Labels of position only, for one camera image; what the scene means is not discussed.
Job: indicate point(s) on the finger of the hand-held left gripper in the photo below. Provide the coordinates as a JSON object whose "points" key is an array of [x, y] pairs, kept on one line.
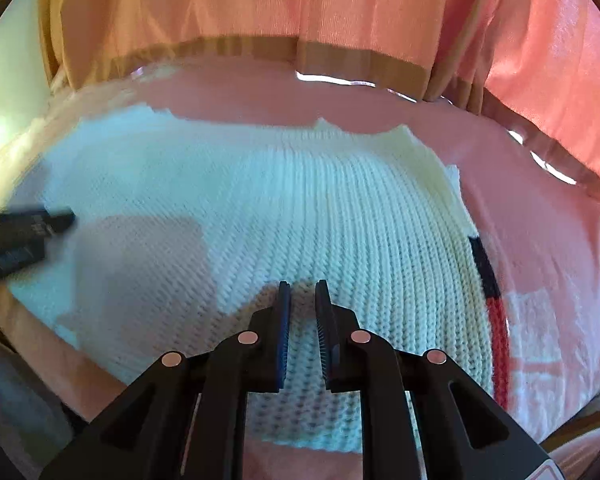
{"points": [[10, 260], [25, 225]]}

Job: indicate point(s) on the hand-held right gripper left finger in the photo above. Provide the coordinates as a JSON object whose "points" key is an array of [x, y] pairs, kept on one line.
{"points": [[283, 335]]}

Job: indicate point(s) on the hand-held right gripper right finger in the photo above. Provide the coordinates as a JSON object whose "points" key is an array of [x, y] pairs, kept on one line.
{"points": [[322, 335]]}

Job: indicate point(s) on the white red navy knit sweater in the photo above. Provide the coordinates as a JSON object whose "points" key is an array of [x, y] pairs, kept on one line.
{"points": [[330, 210]]}

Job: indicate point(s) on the pink blanket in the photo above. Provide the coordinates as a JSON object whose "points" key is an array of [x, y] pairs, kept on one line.
{"points": [[530, 185]]}

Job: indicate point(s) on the peach curtain with tan hem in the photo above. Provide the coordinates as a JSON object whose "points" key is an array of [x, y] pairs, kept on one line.
{"points": [[545, 50], [205, 5]]}

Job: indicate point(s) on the wooden bed frame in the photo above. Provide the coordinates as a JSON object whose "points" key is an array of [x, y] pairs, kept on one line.
{"points": [[580, 435]]}

